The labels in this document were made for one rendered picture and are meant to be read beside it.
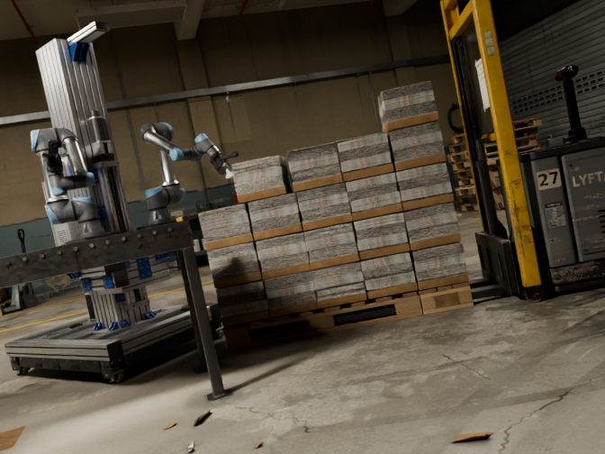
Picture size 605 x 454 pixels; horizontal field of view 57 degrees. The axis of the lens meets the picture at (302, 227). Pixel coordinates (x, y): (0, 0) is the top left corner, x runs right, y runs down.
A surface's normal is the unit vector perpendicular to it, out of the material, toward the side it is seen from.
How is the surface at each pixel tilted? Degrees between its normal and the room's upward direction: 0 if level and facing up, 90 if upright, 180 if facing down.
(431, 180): 90
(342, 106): 90
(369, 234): 90
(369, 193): 89
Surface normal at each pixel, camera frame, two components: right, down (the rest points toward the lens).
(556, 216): -0.07, 0.07
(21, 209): 0.28, 0.00
